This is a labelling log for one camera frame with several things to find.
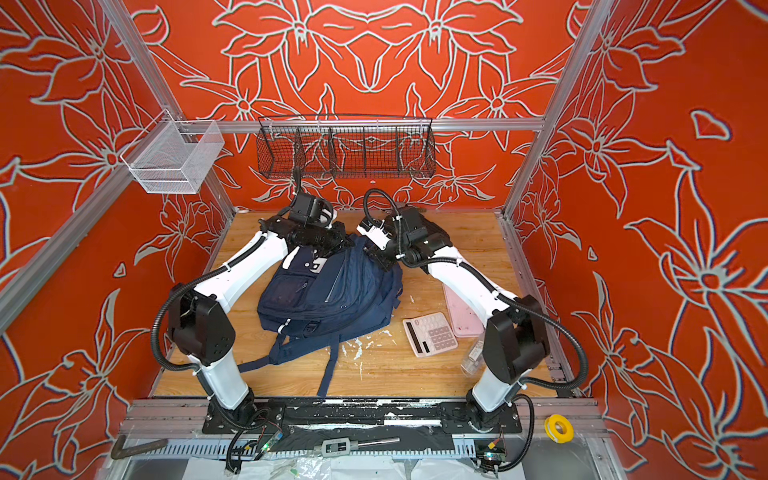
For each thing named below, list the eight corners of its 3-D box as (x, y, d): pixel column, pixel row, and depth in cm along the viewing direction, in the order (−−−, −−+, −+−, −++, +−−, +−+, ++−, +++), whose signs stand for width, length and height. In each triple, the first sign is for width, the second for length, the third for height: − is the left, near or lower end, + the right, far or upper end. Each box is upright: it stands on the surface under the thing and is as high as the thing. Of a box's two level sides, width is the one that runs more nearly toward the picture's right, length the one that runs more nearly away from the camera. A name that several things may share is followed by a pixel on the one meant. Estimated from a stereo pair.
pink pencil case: (450, 336, 88) (452, 332, 86) (443, 289, 99) (444, 284, 96) (482, 336, 88) (485, 332, 86) (472, 289, 98) (474, 284, 96)
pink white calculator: (413, 359, 84) (414, 355, 81) (403, 324, 90) (403, 320, 88) (456, 348, 86) (458, 343, 83) (442, 315, 92) (444, 310, 90)
